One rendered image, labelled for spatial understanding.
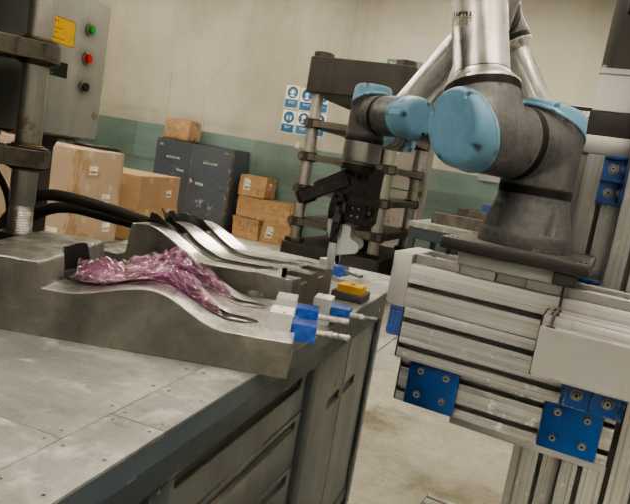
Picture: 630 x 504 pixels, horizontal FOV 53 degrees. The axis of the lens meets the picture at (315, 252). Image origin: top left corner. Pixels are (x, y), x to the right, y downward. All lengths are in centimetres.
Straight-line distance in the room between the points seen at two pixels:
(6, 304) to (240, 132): 796
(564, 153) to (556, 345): 31
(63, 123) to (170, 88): 768
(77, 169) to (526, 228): 442
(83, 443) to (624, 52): 110
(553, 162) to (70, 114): 136
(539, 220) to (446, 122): 21
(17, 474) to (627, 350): 72
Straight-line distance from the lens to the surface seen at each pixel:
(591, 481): 131
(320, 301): 127
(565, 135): 106
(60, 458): 68
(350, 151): 123
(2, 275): 103
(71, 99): 195
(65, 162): 522
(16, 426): 74
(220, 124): 906
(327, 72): 557
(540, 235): 104
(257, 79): 888
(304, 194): 126
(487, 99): 96
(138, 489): 85
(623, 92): 132
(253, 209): 830
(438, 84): 162
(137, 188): 598
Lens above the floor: 112
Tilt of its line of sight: 8 degrees down
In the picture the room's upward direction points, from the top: 10 degrees clockwise
